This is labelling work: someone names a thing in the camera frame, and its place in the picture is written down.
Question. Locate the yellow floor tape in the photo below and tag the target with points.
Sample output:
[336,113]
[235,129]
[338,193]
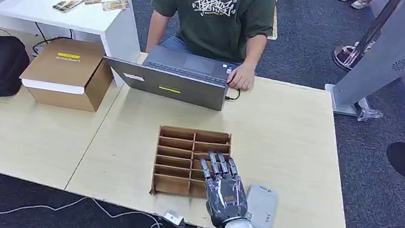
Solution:
[275,23]

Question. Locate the person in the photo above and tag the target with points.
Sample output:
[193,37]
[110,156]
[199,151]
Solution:
[214,10]

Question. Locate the grey open laptop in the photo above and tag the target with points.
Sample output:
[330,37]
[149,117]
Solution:
[175,79]

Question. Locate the dark printed card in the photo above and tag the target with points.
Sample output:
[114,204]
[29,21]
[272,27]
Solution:
[67,4]

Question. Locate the brown cardboard box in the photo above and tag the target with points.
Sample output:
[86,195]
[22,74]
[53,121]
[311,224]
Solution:
[68,75]

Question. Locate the chrome stanchion post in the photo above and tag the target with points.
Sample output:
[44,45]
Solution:
[352,51]

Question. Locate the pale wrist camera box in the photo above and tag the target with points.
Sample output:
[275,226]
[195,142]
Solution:
[173,218]

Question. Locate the long tan printed card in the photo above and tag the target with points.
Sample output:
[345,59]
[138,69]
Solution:
[116,5]

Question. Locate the wooden compartment card box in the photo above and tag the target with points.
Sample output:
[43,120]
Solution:
[183,161]

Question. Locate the white side table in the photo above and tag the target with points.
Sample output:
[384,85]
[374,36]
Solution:
[65,14]

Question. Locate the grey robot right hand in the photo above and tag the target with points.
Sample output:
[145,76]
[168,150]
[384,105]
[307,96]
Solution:
[224,196]

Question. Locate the grey sign stand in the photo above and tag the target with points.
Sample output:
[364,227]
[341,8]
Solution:
[387,56]

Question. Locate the grey flat pouch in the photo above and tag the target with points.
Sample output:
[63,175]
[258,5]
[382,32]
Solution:
[261,209]

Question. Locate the person's left hand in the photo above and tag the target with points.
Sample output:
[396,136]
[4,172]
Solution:
[241,76]

